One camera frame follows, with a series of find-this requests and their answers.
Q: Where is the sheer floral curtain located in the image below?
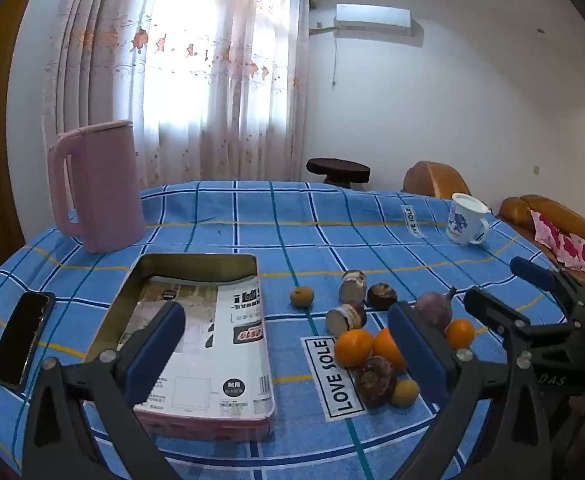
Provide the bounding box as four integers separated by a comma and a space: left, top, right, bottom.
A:
42, 0, 316, 196

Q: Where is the printed paper sheet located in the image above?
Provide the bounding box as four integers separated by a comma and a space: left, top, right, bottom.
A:
117, 275, 273, 417

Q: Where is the large orange tangerine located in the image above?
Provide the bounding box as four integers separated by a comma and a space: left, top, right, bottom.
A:
334, 329, 375, 367
373, 327, 407, 372

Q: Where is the dark round stool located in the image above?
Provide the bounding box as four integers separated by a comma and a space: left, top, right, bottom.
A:
306, 158, 372, 191

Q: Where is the pink floral cushion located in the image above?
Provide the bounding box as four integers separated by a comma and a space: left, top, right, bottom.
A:
530, 210, 585, 276

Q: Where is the rectangular metal tin box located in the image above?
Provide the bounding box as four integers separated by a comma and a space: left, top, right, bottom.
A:
83, 253, 276, 436

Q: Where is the pink plastic kettle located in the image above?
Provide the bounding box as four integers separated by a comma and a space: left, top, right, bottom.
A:
47, 120, 147, 254

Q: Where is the white wall air conditioner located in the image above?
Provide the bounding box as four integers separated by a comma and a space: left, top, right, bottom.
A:
335, 4, 412, 36

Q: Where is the white cup with blue print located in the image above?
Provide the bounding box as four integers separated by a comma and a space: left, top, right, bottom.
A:
446, 192, 492, 247

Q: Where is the black smartphone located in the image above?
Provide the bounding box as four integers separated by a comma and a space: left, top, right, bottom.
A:
0, 291, 56, 393

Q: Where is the small orange tangerine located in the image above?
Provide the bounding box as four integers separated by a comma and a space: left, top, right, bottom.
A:
445, 318, 476, 349

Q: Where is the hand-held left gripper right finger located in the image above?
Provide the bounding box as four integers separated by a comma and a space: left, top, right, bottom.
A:
387, 301, 554, 480

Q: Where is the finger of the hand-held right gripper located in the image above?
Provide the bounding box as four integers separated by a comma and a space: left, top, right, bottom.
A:
464, 287, 582, 346
510, 256, 585, 311

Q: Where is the large dark brown water chestnut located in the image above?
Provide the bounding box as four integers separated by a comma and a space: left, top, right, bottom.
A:
355, 356, 398, 408

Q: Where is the partly peeled water chestnut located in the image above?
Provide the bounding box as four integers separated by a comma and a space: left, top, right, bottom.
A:
339, 270, 367, 303
325, 301, 368, 337

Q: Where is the purple passion fruit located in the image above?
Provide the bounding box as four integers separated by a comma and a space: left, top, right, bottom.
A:
415, 286, 458, 333

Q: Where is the blue checked tablecloth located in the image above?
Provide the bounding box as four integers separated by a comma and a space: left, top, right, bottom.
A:
0, 180, 585, 480

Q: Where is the brown leather sofa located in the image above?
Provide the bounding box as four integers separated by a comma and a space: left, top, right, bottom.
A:
497, 194, 585, 291

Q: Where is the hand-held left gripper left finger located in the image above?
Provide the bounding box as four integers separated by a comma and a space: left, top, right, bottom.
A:
22, 302, 188, 480

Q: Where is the brown leather armchair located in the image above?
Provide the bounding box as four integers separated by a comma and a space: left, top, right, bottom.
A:
403, 161, 473, 201

